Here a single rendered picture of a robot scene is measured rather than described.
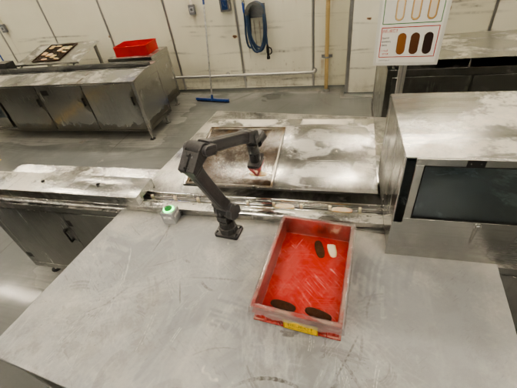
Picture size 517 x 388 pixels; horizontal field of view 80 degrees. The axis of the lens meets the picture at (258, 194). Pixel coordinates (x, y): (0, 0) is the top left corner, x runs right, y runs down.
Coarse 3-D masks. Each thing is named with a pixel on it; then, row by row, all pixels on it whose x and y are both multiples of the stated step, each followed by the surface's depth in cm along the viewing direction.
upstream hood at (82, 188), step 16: (0, 176) 199; (16, 176) 196; (32, 176) 194; (48, 176) 192; (64, 176) 190; (80, 176) 187; (96, 176) 185; (112, 176) 183; (0, 192) 190; (16, 192) 186; (32, 192) 182; (48, 192) 178; (64, 192) 176; (80, 192) 174; (96, 192) 172; (112, 192) 170; (128, 192) 168; (144, 192) 172
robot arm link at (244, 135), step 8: (216, 136) 124; (224, 136) 126; (232, 136) 129; (240, 136) 134; (248, 136) 139; (184, 144) 115; (208, 144) 115; (216, 144) 120; (224, 144) 125; (232, 144) 130; (240, 144) 136; (208, 152) 112; (216, 152) 117
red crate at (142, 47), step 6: (126, 42) 454; (132, 42) 453; (138, 42) 451; (144, 42) 450; (150, 42) 430; (156, 42) 446; (114, 48) 428; (120, 48) 426; (126, 48) 425; (132, 48) 424; (138, 48) 422; (144, 48) 421; (150, 48) 430; (156, 48) 447; (120, 54) 431; (126, 54) 430; (132, 54) 429; (138, 54) 427; (144, 54) 426
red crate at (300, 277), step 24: (288, 240) 141; (312, 240) 139; (336, 240) 138; (288, 264) 131; (312, 264) 129; (336, 264) 128; (288, 288) 122; (312, 288) 121; (336, 288) 119; (336, 312) 112; (336, 336) 104
